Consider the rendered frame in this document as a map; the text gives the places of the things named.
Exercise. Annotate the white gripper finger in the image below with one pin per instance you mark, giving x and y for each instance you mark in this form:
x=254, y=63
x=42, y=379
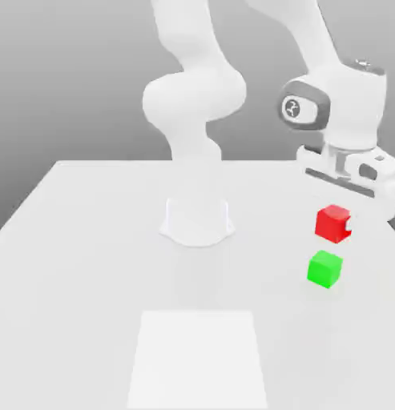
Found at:
x=348, y=225

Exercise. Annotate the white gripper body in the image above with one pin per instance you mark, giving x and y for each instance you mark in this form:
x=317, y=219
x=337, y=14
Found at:
x=315, y=165

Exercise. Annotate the small red cube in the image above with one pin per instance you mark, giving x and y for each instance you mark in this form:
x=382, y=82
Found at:
x=330, y=224

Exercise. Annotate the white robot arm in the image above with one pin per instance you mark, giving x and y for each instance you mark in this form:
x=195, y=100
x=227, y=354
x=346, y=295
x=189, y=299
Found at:
x=194, y=96

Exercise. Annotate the small green cube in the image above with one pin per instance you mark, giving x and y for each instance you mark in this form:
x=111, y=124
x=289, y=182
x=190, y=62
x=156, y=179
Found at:
x=323, y=269

